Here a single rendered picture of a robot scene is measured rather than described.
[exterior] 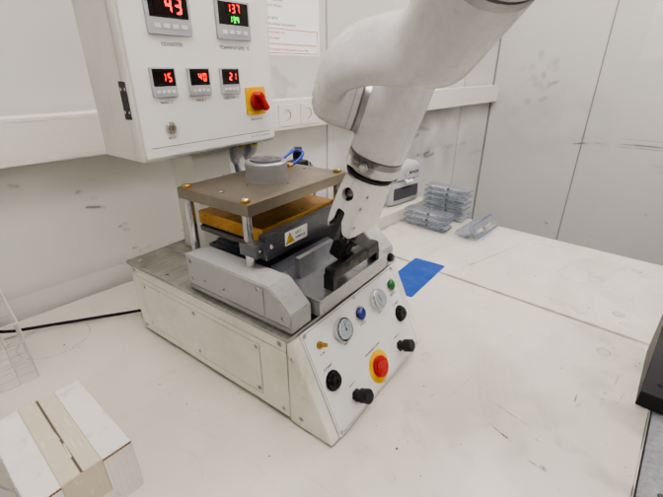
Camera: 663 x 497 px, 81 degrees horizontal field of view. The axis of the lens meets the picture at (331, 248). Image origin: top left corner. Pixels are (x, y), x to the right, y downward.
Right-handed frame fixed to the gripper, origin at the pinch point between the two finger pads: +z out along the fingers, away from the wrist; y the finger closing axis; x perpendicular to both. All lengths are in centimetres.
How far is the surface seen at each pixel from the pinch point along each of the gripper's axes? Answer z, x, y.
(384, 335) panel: 15.1, -13.3, 4.6
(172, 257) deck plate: 20.3, 31.7, -10.9
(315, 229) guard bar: 1.1, 7.1, 1.4
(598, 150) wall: 5, -30, 234
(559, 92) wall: -15, 7, 237
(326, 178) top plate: -6.3, 11.2, 6.7
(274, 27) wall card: -17, 74, 54
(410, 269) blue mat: 27, -3, 47
